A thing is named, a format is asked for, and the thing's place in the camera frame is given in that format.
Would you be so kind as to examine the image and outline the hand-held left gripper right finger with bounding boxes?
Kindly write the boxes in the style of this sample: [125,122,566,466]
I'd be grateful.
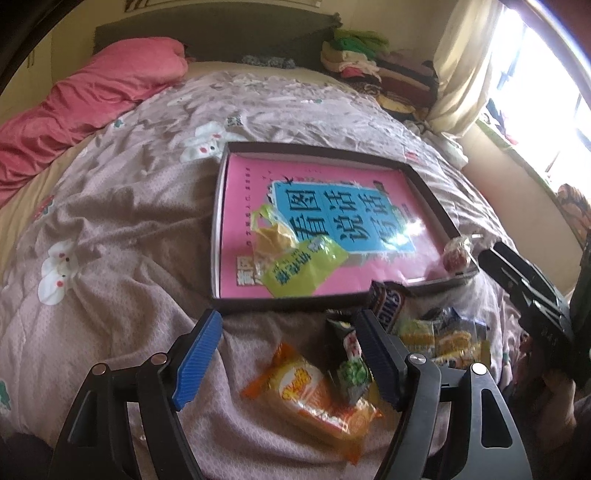
[355,309,534,480]

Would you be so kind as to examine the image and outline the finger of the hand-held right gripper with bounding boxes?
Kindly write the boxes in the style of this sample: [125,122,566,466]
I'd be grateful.
[478,241,566,319]
[519,300,578,370]

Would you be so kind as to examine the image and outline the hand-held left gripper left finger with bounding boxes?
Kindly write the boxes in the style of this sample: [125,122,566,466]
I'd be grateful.
[48,308,223,480]

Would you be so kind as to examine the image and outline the dark green pea snack packet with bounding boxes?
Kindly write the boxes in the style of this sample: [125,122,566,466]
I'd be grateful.
[325,318,375,407]

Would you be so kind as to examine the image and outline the small green cracker packet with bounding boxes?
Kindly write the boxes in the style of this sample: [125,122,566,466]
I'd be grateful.
[397,318,437,360]

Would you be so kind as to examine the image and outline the brown chocolate bar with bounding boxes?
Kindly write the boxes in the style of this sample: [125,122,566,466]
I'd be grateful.
[368,280,411,333]

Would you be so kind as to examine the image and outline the red candy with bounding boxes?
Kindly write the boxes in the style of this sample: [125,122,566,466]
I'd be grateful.
[443,234,481,273]

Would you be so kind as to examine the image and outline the blue yellow cracker packet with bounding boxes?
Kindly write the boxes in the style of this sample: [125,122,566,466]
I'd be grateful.
[431,307,491,370]

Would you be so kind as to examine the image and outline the orange snack packet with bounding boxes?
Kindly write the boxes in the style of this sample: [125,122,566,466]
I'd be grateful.
[240,342,384,464]

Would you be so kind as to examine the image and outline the pale yellow snack bag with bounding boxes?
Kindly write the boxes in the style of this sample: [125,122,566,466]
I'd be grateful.
[252,205,301,268]

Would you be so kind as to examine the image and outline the shallow dark-rimmed box tray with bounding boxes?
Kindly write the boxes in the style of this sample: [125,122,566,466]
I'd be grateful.
[210,142,478,315]

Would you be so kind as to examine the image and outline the person's right hand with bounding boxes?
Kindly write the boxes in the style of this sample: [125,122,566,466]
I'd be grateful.
[531,369,580,444]

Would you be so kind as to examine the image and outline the orange patterned cushion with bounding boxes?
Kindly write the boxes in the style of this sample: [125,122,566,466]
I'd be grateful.
[556,184,591,250]

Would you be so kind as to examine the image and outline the white crumpled cloth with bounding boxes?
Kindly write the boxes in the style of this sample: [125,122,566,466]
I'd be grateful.
[434,131,469,167]

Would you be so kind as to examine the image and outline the clothes on windowsill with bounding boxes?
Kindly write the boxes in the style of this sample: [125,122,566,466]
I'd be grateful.
[485,99,522,148]

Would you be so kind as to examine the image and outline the rabbit print quilt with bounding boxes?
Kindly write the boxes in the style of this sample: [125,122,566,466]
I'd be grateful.
[0,60,522,480]

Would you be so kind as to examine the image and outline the pink and blue picture book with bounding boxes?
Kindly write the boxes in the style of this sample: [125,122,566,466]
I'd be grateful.
[221,154,455,298]

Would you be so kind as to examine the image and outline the window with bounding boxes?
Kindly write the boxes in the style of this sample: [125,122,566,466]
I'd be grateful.
[480,14,591,185]

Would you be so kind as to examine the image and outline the cream curtain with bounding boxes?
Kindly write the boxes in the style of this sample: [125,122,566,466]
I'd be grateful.
[427,0,504,137]

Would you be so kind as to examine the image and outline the pile of folded clothes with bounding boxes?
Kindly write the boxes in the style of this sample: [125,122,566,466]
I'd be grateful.
[320,28,439,125]

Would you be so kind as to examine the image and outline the pink pillow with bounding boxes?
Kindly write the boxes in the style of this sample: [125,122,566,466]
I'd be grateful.
[0,38,189,208]

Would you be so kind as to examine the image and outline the dark patterned cloth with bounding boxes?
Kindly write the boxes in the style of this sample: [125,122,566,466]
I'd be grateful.
[240,55,296,68]

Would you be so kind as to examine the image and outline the dark upholstered headboard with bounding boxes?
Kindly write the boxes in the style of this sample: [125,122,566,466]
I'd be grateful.
[95,7,342,70]

